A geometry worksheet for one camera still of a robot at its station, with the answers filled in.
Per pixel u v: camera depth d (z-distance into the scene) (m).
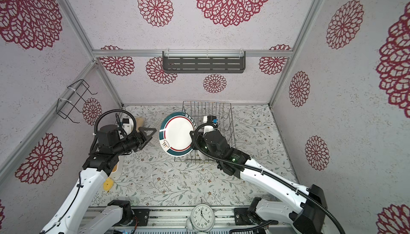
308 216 0.37
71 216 0.40
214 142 0.50
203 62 0.95
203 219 0.70
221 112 1.13
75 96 0.79
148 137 0.64
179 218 0.75
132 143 0.63
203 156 0.84
